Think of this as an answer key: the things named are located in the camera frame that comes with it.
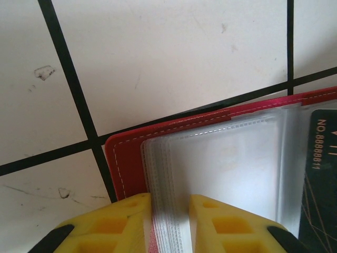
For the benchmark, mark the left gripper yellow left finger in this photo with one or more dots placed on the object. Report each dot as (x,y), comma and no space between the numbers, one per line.
(105,232)

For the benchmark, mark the red leather card holder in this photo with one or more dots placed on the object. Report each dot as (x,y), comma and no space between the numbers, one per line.
(129,163)

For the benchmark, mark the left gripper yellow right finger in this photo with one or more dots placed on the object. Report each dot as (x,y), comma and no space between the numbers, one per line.
(231,232)

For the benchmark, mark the black credit card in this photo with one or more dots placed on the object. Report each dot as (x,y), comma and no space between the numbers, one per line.
(323,189)

